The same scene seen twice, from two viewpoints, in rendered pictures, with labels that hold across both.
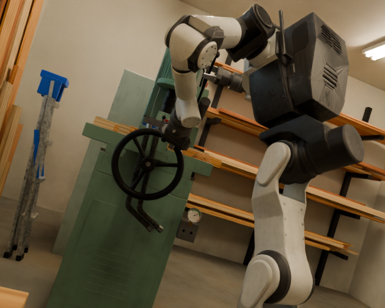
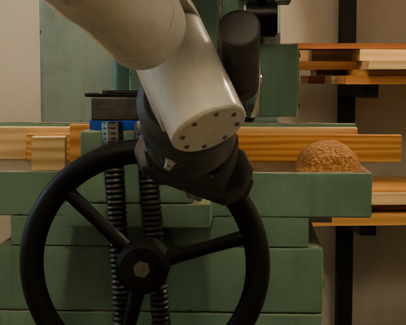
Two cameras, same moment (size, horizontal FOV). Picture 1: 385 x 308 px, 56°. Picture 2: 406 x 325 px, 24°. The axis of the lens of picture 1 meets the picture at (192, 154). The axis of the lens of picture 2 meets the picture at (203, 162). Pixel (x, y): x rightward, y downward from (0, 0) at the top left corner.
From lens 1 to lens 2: 46 cm
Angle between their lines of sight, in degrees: 12
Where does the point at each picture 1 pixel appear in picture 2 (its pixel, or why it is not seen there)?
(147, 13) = not seen: outside the picture
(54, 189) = not seen: hidden behind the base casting
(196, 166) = (316, 196)
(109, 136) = (8, 193)
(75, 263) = not seen: outside the picture
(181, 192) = (294, 296)
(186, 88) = (125, 34)
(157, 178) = (203, 273)
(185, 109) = (169, 93)
